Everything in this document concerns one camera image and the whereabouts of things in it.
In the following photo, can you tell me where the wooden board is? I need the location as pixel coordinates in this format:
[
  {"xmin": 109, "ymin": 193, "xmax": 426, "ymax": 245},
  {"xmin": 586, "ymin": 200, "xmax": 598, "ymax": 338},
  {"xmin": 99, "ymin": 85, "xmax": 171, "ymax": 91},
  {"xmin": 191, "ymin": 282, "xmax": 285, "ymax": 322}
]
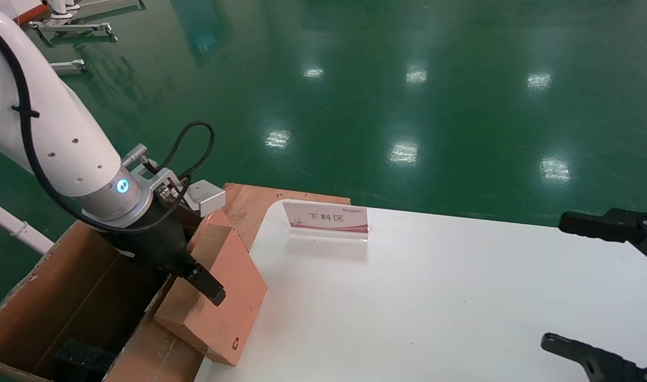
[{"xmin": 217, "ymin": 183, "xmax": 352, "ymax": 251}]

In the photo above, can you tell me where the grey floor stand frame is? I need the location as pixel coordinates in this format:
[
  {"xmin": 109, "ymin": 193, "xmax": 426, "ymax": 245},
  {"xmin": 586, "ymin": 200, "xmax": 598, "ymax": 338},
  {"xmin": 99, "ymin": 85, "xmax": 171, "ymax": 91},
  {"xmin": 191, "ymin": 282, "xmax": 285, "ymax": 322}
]
[
  {"xmin": 50, "ymin": 59, "xmax": 85, "ymax": 75},
  {"xmin": 29, "ymin": 0, "xmax": 146, "ymax": 43}
]

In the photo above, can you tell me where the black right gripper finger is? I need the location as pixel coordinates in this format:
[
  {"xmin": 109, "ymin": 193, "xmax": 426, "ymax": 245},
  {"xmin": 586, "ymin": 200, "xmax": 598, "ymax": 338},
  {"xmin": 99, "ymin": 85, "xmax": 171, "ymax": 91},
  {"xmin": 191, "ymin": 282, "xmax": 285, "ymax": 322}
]
[
  {"xmin": 558, "ymin": 208, "xmax": 647, "ymax": 264},
  {"xmin": 541, "ymin": 333, "xmax": 647, "ymax": 382}
]

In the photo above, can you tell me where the silver cable connector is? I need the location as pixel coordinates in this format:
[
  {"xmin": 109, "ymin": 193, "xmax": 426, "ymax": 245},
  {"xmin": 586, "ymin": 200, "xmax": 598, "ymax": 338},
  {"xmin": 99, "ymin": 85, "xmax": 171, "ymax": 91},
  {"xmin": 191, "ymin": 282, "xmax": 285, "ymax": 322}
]
[{"xmin": 121, "ymin": 143, "xmax": 149, "ymax": 168}]

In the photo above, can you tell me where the white legged robot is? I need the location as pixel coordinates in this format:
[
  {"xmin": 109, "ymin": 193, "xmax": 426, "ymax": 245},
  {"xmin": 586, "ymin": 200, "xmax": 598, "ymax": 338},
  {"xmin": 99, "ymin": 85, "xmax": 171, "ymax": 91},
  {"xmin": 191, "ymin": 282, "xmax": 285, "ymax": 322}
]
[{"xmin": 49, "ymin": 0, "xmax": 83, "ymax": 19}]

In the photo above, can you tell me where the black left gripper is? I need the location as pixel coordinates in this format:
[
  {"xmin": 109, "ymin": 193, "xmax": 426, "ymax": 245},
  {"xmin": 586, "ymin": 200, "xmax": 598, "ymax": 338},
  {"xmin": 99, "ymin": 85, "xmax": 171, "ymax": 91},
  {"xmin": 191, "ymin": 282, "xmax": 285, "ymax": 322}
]
[{"xmin": 107, "ymin": 197, "xmax": 226, "ymax": 307}]

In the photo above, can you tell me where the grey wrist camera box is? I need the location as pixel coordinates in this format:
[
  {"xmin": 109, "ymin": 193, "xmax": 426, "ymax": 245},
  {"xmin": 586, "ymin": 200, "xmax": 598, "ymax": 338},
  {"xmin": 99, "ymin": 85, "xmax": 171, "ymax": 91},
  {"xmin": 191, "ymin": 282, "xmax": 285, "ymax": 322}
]
[{"xmin": 187, "ymin": 179, "xmax": 227, "ymax": 218}]

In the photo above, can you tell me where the long black cable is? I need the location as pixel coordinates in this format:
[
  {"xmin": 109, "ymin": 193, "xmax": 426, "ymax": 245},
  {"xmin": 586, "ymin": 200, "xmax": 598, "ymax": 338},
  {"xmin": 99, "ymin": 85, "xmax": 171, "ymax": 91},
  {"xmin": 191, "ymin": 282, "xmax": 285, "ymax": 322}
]
[{"xmin": 0, "ymin": 20, "xmax": 191, "ymax": 235}]

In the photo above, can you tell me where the small cardboard box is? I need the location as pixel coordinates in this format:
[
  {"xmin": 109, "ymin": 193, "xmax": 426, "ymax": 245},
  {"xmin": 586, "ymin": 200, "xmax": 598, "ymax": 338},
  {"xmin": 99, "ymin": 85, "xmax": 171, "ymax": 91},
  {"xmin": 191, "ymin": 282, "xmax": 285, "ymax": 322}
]
[{"xmin": 154, "ymin": 209, "xmax": 268, "ymax": 368}]

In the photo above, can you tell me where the acrylic sign with red print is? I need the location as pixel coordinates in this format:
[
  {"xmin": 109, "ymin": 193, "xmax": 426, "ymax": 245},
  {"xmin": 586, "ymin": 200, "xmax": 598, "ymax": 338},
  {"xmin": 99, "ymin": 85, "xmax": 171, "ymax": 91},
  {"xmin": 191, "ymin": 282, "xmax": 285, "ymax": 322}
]
[{"xmin": 281, "ymin": 199, "xmax": 370, "ymax": 244}]

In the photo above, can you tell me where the silver camera bracket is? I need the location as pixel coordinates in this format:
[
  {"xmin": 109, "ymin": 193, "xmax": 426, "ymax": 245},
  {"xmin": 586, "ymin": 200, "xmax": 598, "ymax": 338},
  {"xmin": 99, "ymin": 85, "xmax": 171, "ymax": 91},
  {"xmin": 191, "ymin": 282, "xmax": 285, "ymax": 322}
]
[{"xmin": 130, "ymin": 158, "xmax": 191, "ymax": 205}]

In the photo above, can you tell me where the large open cardboard box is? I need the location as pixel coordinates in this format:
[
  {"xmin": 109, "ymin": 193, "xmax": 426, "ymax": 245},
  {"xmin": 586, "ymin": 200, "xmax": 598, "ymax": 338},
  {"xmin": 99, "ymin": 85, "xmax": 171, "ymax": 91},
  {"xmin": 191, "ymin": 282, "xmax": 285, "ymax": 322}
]
[{"xmin": 0, "ymin": 210, "xmax": 218, "ymax": 382}]

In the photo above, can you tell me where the black foam block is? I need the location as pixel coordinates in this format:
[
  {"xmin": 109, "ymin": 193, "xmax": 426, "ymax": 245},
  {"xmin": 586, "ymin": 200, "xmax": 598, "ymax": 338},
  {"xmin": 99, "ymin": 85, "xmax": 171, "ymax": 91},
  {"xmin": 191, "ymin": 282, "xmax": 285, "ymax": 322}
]
[{"xmin": 52, "ymin": 338, "xmax": 120, "ymax": 381}]

